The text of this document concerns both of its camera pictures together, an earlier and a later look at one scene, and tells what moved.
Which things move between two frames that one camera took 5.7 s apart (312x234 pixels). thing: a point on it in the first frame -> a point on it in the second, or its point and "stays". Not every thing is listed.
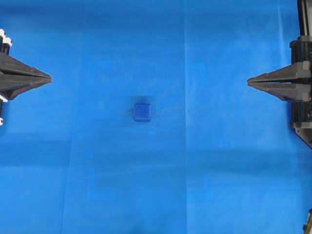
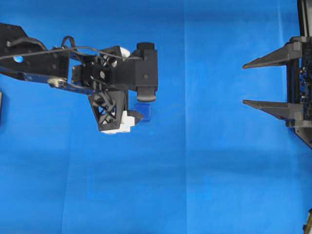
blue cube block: [142, 112] stays
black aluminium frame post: [304, 17] stays
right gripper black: [301, 49] -> [299, 83]
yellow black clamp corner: [307, 228] stays
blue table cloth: [148, 125] stays
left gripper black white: [10, 85] -> [104, 75]
